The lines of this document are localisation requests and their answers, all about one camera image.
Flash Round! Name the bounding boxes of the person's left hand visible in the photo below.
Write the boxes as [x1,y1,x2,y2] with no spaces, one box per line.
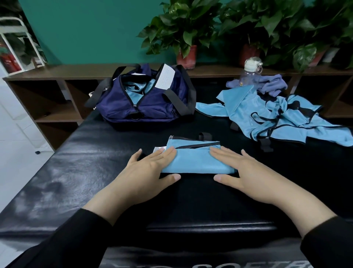
[107,146,182,215]

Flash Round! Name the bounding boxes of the person's right hand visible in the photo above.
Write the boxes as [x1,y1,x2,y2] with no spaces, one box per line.
[209,146,311,215]

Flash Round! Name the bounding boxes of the navy blue bag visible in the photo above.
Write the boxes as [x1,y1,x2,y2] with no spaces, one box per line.
[84,63,197,123]

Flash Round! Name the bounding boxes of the purple cloth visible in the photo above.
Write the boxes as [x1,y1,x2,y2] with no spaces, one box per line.
[226,74,288,98]

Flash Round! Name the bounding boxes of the clear bottle silver cap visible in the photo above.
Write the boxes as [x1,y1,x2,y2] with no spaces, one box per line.
[240,57,264,87]

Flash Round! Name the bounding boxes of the person's left forearm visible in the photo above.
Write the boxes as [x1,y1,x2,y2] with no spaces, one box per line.
[6,193,132,268]

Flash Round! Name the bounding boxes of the person's right forearm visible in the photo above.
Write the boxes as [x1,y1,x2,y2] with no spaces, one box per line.
[289,190,353,268]

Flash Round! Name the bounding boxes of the black leather bench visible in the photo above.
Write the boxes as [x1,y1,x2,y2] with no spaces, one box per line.
[0,109,353,268]

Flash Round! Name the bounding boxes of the wooden shelf cabinet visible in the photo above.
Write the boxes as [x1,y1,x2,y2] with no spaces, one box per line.
[3,63,353,150]

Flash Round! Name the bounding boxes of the green plant in red pot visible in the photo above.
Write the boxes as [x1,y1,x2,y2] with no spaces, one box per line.
[138,0,221,70]
[218,0,293,67]

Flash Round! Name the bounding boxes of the green plant in white pot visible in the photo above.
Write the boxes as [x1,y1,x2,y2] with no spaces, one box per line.
[289,0,353,73]

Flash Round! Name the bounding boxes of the white wheeled cart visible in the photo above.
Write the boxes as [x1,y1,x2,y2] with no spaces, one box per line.
[0,17,46,75]

